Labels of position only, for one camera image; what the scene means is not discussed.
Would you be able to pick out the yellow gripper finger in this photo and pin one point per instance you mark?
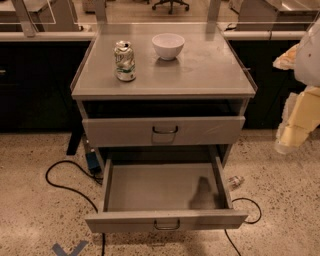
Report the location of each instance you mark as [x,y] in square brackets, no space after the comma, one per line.
[300,117]
[287,60]

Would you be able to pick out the grey drawer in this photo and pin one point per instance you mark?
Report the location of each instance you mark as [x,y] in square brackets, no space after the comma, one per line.
[124,132]
[159,197]

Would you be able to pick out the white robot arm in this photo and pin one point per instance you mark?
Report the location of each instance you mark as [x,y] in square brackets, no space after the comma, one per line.
[307,64]

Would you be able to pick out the grey metal drawer cabinet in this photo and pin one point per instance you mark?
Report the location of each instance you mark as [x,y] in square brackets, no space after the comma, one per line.
[197,83]

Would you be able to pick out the dark right lab bench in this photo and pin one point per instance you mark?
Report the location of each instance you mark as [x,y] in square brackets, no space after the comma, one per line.
[273,85]

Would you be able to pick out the dark lab bench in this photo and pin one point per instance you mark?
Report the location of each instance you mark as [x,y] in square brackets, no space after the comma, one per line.
[273,85]
[35,81]

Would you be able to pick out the clear plastic bottle on floor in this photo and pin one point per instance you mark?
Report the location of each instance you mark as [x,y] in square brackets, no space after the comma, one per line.
[235,182]

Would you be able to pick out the white ceramic bowl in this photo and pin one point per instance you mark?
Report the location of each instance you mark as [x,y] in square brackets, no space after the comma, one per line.
[168,45]

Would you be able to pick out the black office chair base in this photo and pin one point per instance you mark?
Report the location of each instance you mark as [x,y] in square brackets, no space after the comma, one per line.
[171,2]

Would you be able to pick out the crushed green soda can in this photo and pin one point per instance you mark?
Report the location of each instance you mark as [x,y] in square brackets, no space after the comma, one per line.
[124,61]

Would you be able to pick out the blue power adapter box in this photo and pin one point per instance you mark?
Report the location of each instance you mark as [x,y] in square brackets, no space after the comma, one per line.
[92,162]

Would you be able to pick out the dark left lab bench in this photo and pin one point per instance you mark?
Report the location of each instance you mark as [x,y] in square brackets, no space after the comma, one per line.
[35,81]

